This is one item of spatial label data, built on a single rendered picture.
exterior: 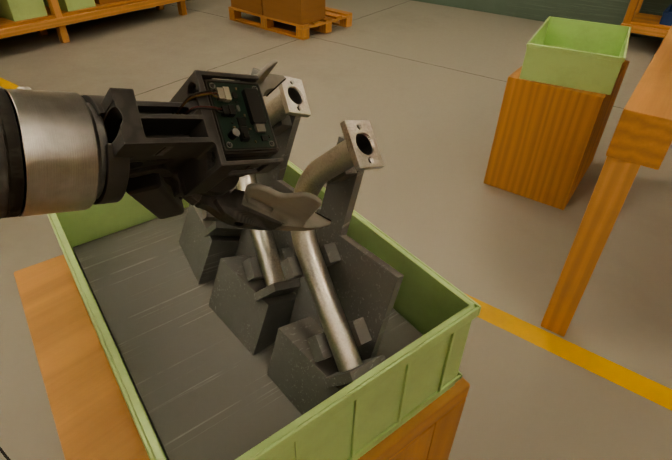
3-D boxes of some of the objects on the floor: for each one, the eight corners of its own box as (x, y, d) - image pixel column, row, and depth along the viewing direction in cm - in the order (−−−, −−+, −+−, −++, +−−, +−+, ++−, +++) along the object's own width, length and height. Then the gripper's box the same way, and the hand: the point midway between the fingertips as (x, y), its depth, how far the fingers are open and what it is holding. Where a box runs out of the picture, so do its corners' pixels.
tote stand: (116, 475, 136) (12, 271, 90) (273, 382, 162) (254, 186, 116) (220, 768, 92) (119, 661, 46) (413, 575, 118) (472, 383, 72)
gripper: (153, 280, 26) (386, 227, 40) (74, -33, 29) (316, 18, 42) (107, 306, 32) (323, 252, 46) (46, 46, 35) (265, 69, 49)
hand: (303, 152), depth 46 cm, fingers open, 14 cm apart
